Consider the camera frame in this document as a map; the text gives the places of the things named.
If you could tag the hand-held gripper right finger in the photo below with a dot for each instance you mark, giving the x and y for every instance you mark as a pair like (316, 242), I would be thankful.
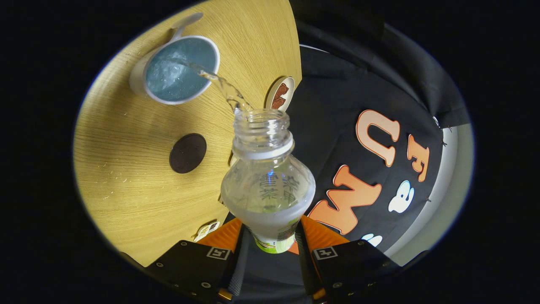
(358, 266)

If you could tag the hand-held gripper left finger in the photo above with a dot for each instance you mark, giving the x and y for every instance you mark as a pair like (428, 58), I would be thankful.
(190, 266)

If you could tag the dark brown round coaster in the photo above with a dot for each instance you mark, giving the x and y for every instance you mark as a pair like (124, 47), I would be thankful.
(187, 153)

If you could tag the clear plastic juice bottle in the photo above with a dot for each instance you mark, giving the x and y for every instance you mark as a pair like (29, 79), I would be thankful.
(270, 185)

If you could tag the white cup blue inside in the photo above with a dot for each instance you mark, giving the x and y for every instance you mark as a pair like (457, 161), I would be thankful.
(168, 80)

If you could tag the white divided bean dish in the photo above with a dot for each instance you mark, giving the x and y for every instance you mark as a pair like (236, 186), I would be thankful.
(206, 231)

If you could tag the wooden table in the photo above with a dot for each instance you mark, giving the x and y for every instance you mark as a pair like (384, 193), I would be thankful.
(139, 198)

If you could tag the red meat piece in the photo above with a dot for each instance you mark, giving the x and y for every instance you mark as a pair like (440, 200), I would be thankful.
(282, 90)
(277, 102)

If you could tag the small beige plate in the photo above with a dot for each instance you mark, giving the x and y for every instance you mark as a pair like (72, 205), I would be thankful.
(270, 95)

